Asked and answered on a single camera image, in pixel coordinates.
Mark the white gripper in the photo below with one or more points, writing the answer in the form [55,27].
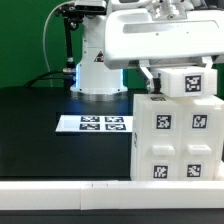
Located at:
[132,36]

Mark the white cabinet top block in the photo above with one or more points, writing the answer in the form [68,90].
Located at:
[187,81]

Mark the white cabinet door panel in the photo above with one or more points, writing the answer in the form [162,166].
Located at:
[159,142]
[202,141]

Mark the white cabinet body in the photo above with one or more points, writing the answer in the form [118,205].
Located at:
[140,100]

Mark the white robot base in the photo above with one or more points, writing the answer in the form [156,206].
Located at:
[93,80]

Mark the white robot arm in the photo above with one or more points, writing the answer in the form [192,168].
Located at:
[165,10]

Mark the white marker sheet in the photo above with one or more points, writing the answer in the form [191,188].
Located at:
[94,123]

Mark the white front fence bar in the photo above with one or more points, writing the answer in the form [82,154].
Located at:
[93,195]

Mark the black camera stand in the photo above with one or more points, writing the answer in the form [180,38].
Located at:
[73,14]

